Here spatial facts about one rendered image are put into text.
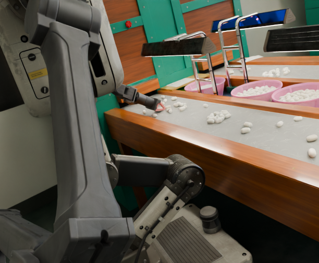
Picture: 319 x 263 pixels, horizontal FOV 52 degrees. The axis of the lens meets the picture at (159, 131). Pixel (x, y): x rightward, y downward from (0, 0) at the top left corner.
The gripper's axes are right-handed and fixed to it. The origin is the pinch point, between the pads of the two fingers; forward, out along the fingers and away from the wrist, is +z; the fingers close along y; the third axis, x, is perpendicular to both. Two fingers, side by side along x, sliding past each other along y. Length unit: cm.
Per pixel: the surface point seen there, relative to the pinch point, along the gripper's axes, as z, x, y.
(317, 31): -17, -33, -94
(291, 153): -7, 5, -93
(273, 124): 6, -5, -72
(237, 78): 39, -34, -8
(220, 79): 39, -32, 7
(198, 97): 13.9, -12.7, -9.3
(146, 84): 1.7, -12.6, 32.9
